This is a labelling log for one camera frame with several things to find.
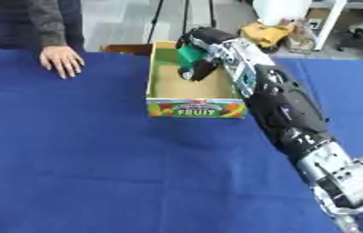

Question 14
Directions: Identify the person's hand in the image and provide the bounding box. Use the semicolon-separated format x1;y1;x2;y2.
37;45;87;80

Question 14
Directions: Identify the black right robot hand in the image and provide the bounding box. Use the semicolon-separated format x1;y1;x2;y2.
175;26;240;83

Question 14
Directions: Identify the green toy object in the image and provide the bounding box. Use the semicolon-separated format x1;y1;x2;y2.
176;44;210;72

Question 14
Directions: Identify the cardboard box with fruit print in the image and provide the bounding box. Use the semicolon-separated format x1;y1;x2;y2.
144;40;248;119

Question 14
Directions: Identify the black tripod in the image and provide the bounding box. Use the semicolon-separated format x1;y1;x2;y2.
144;0;219;45

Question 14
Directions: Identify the yellow bag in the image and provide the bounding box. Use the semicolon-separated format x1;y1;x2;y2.
237;21;299;52

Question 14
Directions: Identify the person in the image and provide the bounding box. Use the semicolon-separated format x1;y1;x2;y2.
0;0;87;53

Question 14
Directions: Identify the brown wooden chair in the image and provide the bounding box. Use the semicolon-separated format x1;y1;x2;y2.
98;43;155;57

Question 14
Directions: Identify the white cylinder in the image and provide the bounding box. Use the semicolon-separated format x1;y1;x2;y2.
251;0;315;27

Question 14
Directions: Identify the clear plastic bag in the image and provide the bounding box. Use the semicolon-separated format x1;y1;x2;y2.
279;17;320;55

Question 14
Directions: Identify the white shelf frame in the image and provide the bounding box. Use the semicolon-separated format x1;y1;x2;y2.
307;0;363;52

